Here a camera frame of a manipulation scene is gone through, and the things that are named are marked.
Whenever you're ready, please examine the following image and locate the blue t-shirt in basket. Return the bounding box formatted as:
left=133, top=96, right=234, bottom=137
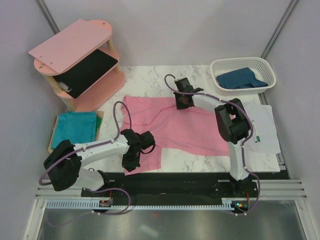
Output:
left=216, top=67, right=268, bottom=90

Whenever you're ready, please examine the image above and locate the green folded t-shirt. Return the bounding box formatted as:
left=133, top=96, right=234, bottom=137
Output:
left=95, top=116, right=103, bottom=131

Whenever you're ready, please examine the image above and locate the white folded cloth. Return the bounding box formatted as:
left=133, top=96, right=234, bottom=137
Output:
left=244, top=102, right=281, bottom=155

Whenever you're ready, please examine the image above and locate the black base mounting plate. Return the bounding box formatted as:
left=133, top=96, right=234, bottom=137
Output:
left=53, top=171, right=291, bottom=206

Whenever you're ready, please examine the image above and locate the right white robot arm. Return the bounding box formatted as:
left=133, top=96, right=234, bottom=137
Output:
left=174, top=77, right=252, bottom=197

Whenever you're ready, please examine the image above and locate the teal folded t-shirt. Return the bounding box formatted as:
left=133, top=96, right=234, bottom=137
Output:
left=50, top=111, right=97, bottom=150

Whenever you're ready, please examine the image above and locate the white green marker pen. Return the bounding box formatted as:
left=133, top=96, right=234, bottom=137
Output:
left=252, top=120, right=261, bottom=143

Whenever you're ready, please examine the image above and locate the black tablet on shelf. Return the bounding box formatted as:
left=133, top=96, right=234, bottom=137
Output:
left=53, top=49, right=118, bottom=99

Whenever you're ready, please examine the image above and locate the wooden tray board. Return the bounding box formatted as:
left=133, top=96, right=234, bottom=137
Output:
left=47, top=110, right=104, bottom=153

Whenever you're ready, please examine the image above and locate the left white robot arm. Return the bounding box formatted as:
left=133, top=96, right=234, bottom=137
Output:
left=43, top=129, right=156, bottom=197

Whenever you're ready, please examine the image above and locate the white slotted cable duct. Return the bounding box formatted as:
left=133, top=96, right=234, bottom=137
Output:
left=45, top=199, right=235, bottom=211

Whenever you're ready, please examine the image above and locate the pink tiered shelf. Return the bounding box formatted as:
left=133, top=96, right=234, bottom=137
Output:
left=28, top=19, right=125, bottom=112

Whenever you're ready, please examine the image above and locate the white perforated plastic basket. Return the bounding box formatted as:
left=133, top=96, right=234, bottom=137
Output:
left=210, top=57, right=277, bottom=97

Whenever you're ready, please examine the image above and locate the pink t-shirt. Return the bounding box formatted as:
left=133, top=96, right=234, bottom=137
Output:
left=121, top=95, right=229, bottom=176

